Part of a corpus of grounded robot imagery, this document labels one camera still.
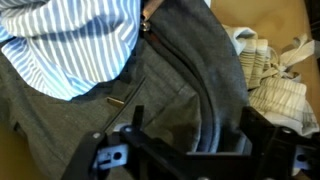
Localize blue striped shirt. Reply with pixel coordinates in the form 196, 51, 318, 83
0, 0, 142, 102

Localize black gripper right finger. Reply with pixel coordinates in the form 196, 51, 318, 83
186, 105, 320, 180

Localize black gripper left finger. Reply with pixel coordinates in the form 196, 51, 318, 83
60, 104, 188, 180

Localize white striped cloth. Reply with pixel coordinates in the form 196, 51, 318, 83
222, 24, 320, 138

